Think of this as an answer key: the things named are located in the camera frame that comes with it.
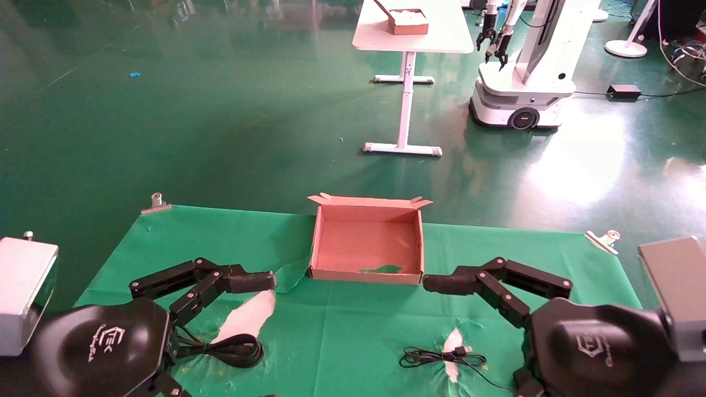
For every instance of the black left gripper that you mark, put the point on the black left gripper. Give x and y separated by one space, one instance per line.
99 353

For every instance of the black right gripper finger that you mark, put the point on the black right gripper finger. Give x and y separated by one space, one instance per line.
447 282

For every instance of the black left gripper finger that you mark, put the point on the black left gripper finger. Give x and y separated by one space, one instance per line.
248 281

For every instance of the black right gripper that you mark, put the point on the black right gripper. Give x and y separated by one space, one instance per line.
595 353

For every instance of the slim white robot arm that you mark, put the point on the slim white robot arm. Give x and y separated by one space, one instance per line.
486 33
499 47

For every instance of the open brown cardboard box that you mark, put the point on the open brown cardboard box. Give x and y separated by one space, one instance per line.
364 242

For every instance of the small brown cardboard box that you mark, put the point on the small brown cardboard box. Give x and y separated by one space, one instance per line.
411 28

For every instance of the green tablecloth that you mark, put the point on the green tablecloth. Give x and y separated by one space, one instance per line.
386 331

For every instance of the metal table clip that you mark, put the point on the metal table clip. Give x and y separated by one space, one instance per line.
601 241
157 205

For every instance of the white wheeled robot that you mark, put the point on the white wheeled robot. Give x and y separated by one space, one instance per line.
524 82

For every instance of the black power adapter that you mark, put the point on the black power adapter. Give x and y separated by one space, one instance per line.
623 91

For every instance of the white packing foam pieces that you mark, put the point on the white packing foam pieces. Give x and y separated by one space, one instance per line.
411 16

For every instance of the white floor stand base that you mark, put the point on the white floor stand base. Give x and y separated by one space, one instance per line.
626 48

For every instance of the white round stand base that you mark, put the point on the white round stand base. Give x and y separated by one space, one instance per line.
601 15

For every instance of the black cabinet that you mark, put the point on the black cabinet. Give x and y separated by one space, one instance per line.
678 16

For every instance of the white pedestal table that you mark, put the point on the white pedestal table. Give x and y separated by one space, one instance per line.
441 38

